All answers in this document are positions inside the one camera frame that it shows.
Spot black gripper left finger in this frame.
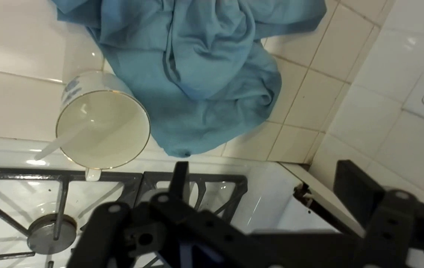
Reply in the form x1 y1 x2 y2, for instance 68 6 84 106
68 161 273 268

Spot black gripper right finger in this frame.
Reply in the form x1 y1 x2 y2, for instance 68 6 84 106
270 158 424 268

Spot white ceramic mug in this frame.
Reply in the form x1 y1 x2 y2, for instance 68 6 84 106
54 70 152 183

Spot black stove grate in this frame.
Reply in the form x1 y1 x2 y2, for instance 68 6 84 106
0 167 145 268
136 170 249 225

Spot white gas stove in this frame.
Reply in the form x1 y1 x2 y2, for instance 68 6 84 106
0 134 368 268

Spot round gas burner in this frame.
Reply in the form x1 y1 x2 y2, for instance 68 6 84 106
26 215 79 256

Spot blue cloth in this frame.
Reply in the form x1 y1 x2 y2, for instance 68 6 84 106
51 0 329 159

